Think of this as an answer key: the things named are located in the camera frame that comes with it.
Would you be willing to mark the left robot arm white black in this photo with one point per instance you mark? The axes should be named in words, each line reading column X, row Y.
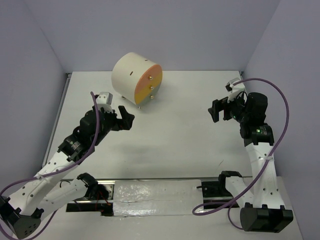
column 24, row 210

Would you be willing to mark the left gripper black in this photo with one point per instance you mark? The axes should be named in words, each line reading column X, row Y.
column 124, row 123

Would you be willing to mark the silver foil tape sheet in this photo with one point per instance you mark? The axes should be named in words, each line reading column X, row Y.
column 156, row 197

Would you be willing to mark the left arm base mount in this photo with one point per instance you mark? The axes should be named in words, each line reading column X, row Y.
column 98, row 197

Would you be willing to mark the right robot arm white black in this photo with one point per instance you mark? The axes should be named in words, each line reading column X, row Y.
column 262, row 208

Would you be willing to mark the cream round drawer organizer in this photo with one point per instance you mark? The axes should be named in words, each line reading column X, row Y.
column 136, row 78

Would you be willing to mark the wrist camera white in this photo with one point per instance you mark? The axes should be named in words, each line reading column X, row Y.
column 104, row 101
column 234, row 87

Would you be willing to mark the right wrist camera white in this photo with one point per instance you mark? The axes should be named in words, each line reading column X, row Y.
column 234, row 87

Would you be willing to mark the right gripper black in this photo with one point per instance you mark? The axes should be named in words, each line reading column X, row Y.
column 217, row 106

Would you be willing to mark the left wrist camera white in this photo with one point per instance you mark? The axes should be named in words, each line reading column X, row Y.
column 104, row 101

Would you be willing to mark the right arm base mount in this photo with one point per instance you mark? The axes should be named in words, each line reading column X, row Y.
column 215, row 192

